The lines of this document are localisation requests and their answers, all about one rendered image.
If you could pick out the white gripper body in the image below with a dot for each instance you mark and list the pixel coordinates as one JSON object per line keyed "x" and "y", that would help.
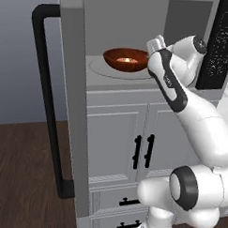
{"x": 156, "y": 44}

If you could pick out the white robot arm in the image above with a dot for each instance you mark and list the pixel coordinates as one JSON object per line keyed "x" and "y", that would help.
{"x": 199, "y": 129}

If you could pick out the brown bowl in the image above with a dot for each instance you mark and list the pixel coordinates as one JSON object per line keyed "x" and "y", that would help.
{"x": 121, "y": 65}

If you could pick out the grey microwave with black panel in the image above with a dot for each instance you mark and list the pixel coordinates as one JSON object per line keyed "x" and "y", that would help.
{"x": 220, "y": 45}

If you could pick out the grey cupboard door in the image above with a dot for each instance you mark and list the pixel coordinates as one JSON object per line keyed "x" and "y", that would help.
{"x": 111, "y": 140}
{"x": 168, "y": 137}

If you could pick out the grey microwave door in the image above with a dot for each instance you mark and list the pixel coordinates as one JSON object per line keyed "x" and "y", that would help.
{"x": 74, "y": 101}

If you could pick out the round glass turntable plate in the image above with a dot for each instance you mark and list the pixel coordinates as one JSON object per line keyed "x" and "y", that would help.
{"x": 99, "y": 69}

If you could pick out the grey drawer front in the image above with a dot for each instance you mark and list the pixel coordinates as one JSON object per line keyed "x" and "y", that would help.
{"x": 104, "y": 223}
{"x": 109, "y": 197}

